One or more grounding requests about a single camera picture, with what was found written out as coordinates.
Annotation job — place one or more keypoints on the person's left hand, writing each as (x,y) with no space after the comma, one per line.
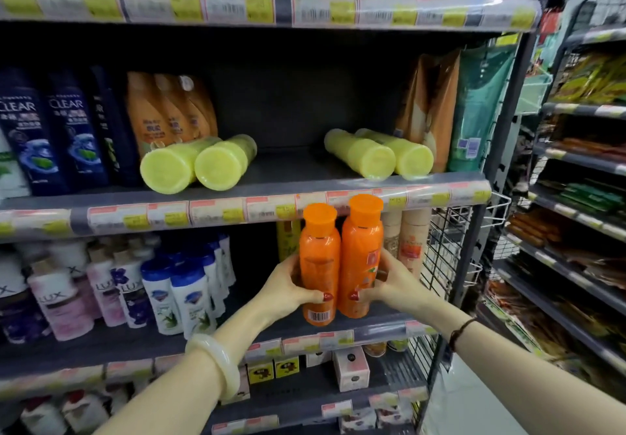
(281,290)

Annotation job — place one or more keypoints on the person's right hand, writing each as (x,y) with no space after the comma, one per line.
(401,290)

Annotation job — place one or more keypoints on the person's right thumb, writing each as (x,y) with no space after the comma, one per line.
(366,295)

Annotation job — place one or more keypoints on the person's left thumb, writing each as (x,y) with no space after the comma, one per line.
(315,296)

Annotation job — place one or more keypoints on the orange bottle with barcode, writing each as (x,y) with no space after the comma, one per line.
(319,263)

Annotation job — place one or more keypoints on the orange bottle with red label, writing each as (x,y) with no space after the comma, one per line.
(361,249)

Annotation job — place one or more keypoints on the person's right forearm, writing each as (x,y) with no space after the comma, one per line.
(528,376)

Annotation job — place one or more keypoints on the person's left forearm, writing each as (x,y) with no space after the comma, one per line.
(195,381)

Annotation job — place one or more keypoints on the amber jar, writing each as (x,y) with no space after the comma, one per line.
(374,349)

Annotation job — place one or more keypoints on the small white box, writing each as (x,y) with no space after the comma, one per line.
(319,358)

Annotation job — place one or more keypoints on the yellow bottle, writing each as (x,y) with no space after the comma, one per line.
(287,239)

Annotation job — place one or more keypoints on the beige bottle with red label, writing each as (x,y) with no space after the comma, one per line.
(414,244)

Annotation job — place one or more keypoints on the white pink box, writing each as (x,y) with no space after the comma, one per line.
(351,370)

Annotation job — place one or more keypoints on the yellow black small box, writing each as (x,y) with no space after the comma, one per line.
(260,372)
(286,367)

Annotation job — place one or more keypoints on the white jade bangle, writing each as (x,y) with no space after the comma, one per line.
(217,356)

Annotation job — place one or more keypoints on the white red patterned box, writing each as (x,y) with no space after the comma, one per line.
(358,420)
(395,415)

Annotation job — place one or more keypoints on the row of blue-capped white bottles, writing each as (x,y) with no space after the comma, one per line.
(190,293)

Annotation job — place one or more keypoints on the yellow-green bottle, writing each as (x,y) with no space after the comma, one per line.
(168,168)
(364,156)
(413,158)
(222,165)

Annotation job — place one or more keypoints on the white bottle with purple flower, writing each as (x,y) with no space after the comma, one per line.
(129,293)

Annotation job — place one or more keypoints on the grey metal shelf unit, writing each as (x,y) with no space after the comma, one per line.
(293,107)

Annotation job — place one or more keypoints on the orange-brown refill pouch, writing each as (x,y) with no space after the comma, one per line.
(430,107)

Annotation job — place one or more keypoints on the pink body wash bottle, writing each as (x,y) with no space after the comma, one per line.
(61,302)
(105,288)

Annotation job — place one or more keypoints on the teal refill pouch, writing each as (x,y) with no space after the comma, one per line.
(479,107)

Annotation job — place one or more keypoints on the orange shampoo bottle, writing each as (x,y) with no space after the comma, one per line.
(178,112)
(144,116)
(203,107)

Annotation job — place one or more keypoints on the grey snack shelf rack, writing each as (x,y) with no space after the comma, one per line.
(572,205)

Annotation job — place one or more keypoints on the white bottle with red cap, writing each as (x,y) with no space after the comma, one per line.
(41,417)
(84,411)

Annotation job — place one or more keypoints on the dark blue shampoo bottle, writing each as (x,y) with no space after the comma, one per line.
(115,126)
(29,136)
(78,131)

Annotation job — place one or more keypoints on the green plastic basket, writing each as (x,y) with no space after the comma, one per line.
(534,92)

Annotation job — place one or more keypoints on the dark purple bottle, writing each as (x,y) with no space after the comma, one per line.
(22,322)

